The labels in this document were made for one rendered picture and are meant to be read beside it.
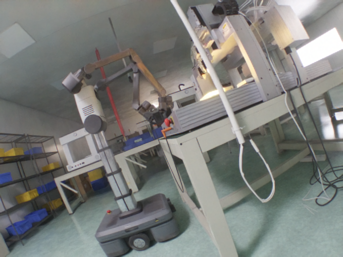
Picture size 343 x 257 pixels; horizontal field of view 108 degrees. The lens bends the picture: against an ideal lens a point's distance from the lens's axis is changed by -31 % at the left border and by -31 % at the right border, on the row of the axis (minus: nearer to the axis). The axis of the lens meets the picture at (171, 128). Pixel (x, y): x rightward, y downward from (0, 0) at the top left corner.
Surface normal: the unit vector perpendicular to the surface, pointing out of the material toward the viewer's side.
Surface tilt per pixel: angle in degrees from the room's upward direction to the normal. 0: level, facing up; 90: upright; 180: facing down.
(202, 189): 90
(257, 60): 90
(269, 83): 90
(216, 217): 90
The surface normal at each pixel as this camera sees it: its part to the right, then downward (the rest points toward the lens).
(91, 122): 0.15, -0.07
